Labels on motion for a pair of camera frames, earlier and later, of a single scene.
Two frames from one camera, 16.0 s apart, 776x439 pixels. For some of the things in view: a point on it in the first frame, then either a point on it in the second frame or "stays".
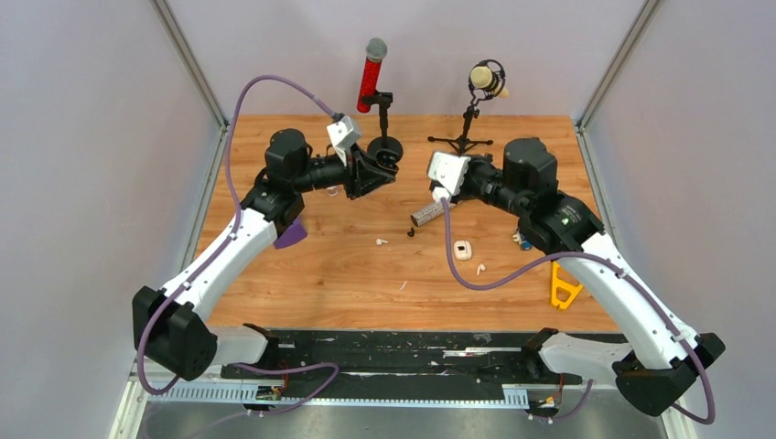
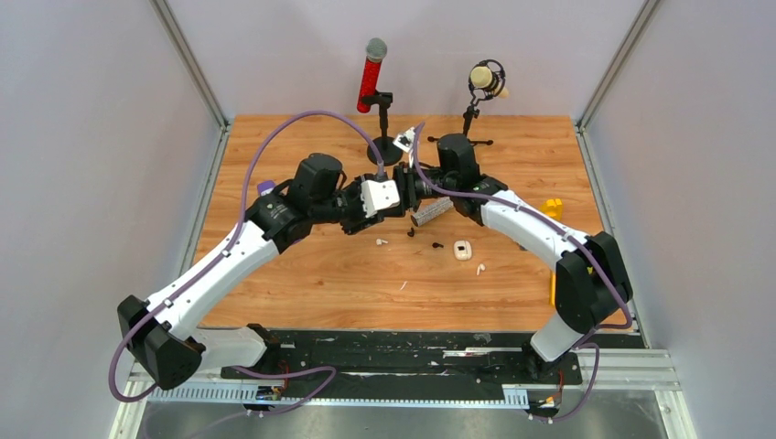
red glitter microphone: (376, 49) stays
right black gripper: (485, 160) → (404, 178)
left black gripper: (363, 175) → (361, 222)
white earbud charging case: (462, 250) stays
